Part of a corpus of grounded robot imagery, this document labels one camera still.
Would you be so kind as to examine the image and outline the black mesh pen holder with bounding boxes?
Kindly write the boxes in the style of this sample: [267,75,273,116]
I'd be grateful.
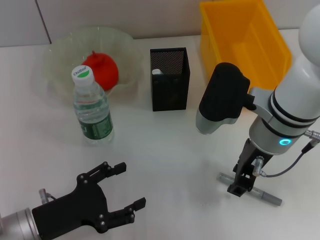
[149,46,191,112]

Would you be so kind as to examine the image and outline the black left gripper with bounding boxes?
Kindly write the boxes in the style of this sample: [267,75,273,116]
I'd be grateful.
[32,161,147,238]

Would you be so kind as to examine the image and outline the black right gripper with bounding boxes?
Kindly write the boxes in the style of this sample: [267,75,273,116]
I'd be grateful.
[226,138,274,198]

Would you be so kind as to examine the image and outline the clear green-label water bottle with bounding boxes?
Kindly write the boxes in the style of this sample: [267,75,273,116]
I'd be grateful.
[71,65,115,146]

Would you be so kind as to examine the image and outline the gripper cable with plugs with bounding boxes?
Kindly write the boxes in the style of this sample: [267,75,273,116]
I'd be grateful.
[252,129,320,178]
[38,189,58,205]

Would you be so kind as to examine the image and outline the grey marker pen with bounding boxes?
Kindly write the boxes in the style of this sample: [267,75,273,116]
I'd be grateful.
[216,172,283,207]

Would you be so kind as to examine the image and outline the red-orange toy orange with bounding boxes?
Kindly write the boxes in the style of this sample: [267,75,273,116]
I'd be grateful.
[81,50,120,92]

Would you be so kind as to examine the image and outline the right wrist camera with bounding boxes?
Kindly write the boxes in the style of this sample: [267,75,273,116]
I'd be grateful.
[195,62,251,136]

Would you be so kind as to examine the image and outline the yellow plastic bin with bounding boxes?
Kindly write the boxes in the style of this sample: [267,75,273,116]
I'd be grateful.
[199,0,293,92]

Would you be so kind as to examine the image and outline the right gripper cable with plugs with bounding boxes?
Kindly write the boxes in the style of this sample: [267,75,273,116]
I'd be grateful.
[252,129,320,178]

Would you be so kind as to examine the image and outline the green glass fruit plate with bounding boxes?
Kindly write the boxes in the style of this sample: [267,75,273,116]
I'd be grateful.
[42,24,143,101]

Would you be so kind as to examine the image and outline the left gripper cable with plugs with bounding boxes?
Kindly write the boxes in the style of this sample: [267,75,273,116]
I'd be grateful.
[38,189,58,205]

